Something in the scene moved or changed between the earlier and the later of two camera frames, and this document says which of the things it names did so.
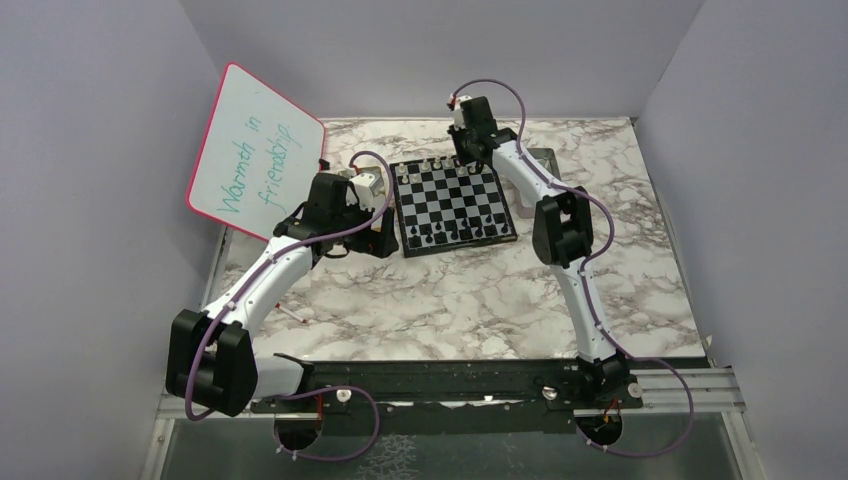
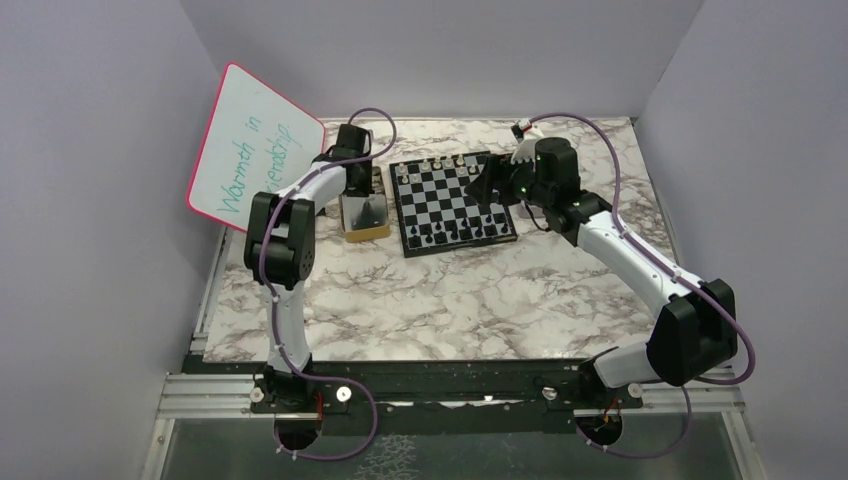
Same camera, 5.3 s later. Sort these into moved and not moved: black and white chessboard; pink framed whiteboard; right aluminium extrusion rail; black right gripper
Moved: black right gripper
Not moved: right aluminium extrusion rail; black and white chessboard; pink framed whiteboard
